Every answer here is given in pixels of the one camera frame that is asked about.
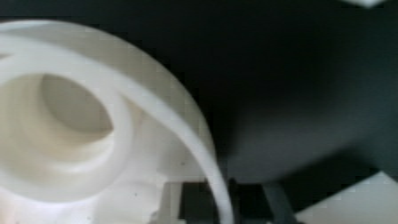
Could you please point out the white U-shaped fence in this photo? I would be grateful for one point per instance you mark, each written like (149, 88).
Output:
(339, 153)

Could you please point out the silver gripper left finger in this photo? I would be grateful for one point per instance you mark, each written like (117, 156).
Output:
(197, 209)

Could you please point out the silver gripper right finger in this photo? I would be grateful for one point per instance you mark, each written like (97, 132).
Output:
(279, 204)

